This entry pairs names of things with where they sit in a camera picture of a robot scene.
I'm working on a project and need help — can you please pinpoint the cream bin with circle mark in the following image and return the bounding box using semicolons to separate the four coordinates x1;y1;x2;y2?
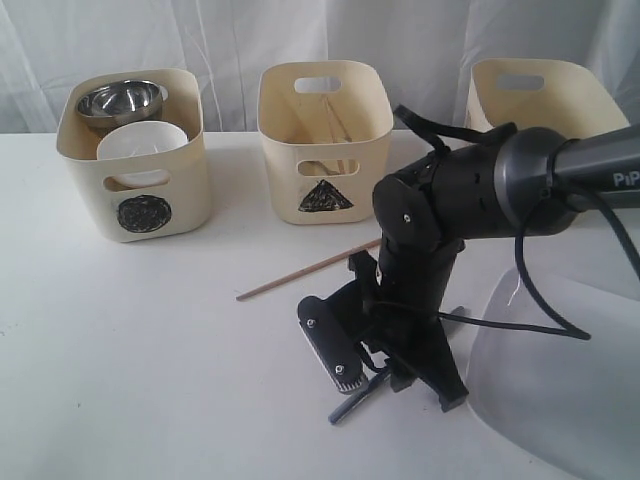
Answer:
56;68;212;243

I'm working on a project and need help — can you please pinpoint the stainless steel bowl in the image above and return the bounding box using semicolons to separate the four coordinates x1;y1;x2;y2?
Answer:
76;79;164;130

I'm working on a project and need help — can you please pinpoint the cream bin with square mark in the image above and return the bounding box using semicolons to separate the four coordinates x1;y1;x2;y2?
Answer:
466;58;630;138

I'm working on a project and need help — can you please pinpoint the white square plate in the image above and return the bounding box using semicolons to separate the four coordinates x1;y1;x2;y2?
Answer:
466;273;639;479

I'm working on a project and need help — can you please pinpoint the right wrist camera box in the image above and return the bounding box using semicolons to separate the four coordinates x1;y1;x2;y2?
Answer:
297;296;369;395

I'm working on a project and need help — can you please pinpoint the steel table knife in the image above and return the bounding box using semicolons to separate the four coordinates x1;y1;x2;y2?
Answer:
328;318;461;426

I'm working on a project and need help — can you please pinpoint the cream bin with triangle mark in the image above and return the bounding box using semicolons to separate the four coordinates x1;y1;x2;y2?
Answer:
257;60;394;225

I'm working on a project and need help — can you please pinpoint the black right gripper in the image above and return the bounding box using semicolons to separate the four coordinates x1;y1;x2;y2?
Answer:
348;238;469;413

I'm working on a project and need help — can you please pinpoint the wooden chopstick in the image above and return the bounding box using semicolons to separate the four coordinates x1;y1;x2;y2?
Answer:
299;97;361;176
235;238;382;302

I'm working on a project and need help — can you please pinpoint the white plastic bowl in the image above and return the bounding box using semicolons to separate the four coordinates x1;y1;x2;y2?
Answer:
96;120;188;189

